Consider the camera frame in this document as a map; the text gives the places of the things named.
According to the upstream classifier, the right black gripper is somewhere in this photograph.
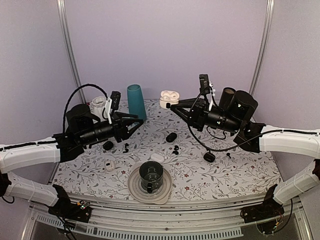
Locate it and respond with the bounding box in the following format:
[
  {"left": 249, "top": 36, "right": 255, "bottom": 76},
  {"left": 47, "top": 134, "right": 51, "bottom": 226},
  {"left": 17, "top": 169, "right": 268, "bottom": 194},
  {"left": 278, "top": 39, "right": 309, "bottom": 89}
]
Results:
[{"left": 170, "top": 97, "right": 242, "bottom": 135}]

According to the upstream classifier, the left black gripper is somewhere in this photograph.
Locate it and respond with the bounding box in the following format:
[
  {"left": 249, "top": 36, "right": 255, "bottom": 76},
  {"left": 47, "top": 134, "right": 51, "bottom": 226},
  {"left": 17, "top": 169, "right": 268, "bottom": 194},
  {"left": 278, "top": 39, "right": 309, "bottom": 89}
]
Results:
[{"left": 79, "top": 112, "right": 144, "bottom": 146}]

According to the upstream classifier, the cream earbud case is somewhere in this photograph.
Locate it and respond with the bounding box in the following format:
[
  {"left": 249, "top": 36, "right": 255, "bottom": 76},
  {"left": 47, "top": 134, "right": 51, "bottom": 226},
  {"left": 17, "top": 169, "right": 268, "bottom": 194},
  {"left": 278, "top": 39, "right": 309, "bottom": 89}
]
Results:
[
  {"left": 104, "top": 160, "right": 116, "bottom": 172},
  {"left": 159, "top": 90, "right": 180, "bottom": 109}
]

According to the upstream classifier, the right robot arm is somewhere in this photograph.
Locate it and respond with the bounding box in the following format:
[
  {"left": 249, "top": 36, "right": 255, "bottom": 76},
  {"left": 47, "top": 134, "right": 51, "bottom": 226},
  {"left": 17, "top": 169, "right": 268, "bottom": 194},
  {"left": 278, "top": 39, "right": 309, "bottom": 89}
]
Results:
[{"left": 170, "top": 87, "right": 320, "bottom": 218}]

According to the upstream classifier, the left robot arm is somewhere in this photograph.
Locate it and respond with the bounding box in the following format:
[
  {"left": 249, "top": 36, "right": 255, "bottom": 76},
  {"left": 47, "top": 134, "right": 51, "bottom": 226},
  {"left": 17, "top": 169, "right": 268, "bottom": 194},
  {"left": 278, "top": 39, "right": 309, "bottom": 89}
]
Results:
[{"left": 0, "top": 104, "right": 144, "bottom": 217}]

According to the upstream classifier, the black oval earbud case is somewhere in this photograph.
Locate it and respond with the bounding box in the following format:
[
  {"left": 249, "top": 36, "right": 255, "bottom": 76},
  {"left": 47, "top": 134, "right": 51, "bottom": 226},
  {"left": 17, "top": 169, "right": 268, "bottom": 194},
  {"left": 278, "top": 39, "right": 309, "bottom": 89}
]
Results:
[{"left": 165, "top": 132, "right": 177, "bottom": 143}]

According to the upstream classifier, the small black round case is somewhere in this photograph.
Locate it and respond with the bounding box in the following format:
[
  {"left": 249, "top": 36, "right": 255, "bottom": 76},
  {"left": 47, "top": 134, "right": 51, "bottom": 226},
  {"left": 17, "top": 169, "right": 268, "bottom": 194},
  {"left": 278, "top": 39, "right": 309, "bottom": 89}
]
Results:
[{"left": 102, "top": 141, "right": 114, "bottom": 151}]

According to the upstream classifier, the black case with gold line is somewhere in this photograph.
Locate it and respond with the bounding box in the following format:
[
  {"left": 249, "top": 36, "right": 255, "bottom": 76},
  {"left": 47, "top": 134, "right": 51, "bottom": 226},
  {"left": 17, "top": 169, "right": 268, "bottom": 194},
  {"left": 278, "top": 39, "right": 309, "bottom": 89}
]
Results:
[{"left": 203, "top": 152, "right": 216, "bottom": 163}]

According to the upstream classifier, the teal vase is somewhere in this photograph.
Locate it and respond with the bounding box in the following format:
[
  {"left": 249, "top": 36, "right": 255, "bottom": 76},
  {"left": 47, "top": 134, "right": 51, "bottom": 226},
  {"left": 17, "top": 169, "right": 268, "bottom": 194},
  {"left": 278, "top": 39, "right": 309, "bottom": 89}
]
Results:
[{"left": 127, "top": 84, "right": 147, "bottom": 121}]

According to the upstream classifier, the black stem earbud pair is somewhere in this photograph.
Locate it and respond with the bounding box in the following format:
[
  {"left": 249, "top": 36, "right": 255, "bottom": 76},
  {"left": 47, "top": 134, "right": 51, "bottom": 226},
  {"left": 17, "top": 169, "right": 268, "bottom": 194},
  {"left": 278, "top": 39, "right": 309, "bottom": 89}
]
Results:
[{"left": 123, "top": 143, "right": 129, "bottom": 153}]

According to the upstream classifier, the white ribbed vase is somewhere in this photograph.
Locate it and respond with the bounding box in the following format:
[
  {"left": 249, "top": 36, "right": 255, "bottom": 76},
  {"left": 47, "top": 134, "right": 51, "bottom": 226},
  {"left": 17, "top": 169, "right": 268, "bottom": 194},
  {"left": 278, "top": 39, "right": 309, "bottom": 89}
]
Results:
[{"left": 90, "top": 96, "right": 107, "bottom": 121}]

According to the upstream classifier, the dark brown vase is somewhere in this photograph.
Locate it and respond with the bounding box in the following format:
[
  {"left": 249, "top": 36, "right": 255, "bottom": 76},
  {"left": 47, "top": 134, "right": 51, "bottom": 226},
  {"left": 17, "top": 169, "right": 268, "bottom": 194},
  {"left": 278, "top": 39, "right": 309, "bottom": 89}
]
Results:
[{"left": 219, "top": 87, "right": 236, "bottom": 109}]

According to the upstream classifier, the dark glass mug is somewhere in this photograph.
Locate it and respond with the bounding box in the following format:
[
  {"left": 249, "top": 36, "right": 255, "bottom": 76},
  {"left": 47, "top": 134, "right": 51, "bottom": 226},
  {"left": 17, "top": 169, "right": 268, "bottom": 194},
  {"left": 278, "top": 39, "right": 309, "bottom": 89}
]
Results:
[{"left": 139, "top": 161, "right": 164, "bottom": 194}]

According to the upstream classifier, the grey ceramic plate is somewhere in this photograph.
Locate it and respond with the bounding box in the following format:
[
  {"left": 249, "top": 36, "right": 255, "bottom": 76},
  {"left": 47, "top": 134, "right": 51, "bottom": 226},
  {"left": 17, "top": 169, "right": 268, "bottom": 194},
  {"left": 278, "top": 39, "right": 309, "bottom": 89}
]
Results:
[{"left": 127, "top": 163, "right": 173, "bottom": 205}]

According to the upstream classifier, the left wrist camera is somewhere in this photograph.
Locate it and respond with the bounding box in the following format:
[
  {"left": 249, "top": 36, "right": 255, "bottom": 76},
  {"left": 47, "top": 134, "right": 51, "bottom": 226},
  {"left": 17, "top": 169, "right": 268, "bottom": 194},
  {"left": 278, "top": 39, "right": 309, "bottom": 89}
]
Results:
[{"left": 102, "top": 91, "right": 121, "bottom": 124}]

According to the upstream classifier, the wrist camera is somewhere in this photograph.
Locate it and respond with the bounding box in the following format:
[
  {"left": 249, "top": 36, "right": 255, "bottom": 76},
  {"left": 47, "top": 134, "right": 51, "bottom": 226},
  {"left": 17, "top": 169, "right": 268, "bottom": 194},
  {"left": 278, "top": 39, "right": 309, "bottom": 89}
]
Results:
[
  {"left": 102, "top": 91, "right": 121, "bottom": 124},
  {"left": 199, "top": 74, "right": 216, "bottom": 111}
]

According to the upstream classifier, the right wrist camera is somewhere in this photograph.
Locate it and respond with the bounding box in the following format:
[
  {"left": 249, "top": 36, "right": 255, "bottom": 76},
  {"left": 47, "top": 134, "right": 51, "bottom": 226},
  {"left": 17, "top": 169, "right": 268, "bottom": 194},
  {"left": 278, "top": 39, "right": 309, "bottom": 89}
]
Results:
[{"left": 199, "top": 74, "right": 216, "bottom": 111}]

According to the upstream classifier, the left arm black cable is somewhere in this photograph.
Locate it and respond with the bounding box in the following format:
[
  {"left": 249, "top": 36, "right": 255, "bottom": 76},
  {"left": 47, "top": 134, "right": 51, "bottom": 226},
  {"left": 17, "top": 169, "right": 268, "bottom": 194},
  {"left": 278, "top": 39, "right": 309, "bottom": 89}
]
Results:
[{"left": 61, "top": 83, "right": 111, "bottom": 131}]

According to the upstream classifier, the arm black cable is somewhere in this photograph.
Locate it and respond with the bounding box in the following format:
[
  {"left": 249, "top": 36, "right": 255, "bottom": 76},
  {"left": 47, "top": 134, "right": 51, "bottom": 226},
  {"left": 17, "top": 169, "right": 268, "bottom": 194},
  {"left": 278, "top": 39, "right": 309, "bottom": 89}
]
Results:
[
  {"left": 187, "top": 91, "right": 320, "bottom": 152},
  {"left": 61, "top": 83, "right": 111, "bottom": 131}
]

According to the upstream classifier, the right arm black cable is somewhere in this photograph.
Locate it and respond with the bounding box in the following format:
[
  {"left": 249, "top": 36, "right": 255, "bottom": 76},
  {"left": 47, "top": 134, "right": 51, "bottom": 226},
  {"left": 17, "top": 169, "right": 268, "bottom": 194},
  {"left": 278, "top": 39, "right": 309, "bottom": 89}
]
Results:
[{"left": 187, "top": 91, "right": 320, "bottom": 152}]

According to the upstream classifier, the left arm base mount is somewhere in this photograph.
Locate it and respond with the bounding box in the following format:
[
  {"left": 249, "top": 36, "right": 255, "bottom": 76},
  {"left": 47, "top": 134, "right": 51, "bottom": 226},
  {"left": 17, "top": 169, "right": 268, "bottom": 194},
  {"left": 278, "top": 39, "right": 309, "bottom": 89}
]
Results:
[{"left": 48, "top": 199, "right": 92, "bottom": 223}]

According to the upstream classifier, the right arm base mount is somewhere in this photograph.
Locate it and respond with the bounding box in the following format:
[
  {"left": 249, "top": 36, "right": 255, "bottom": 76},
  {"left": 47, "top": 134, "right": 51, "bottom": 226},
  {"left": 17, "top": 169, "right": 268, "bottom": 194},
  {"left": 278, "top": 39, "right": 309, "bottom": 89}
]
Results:
[{"left": 240, "top": 202, "right": 285, "bottom": 223}]

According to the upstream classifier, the left aluminium frame post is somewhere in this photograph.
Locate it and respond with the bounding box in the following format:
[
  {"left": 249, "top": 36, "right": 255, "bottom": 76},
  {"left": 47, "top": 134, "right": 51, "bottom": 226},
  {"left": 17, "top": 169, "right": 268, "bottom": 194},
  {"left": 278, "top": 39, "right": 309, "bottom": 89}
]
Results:
[{"left": 56, "top": 0, "right": 88, "bottom": 107}]

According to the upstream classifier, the aluminium frame post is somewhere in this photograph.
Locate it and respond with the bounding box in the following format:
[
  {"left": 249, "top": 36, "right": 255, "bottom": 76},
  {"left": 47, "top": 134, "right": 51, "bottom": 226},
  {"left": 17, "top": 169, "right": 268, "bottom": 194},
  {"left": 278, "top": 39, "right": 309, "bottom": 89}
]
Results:
[
  {"left": 56, "top": 0, "right": 88, "bottom": 107},
  {"left": 249, "top": 0, "right": 275, "bottom": 95}
]

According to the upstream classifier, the right aluminium frame post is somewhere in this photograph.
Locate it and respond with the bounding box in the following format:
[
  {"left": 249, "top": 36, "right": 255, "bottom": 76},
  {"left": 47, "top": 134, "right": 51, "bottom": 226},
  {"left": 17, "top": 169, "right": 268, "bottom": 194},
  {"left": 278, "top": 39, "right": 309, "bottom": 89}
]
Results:
[{"left": 249, "top": 0, "right": 275, "bottom": 95}]

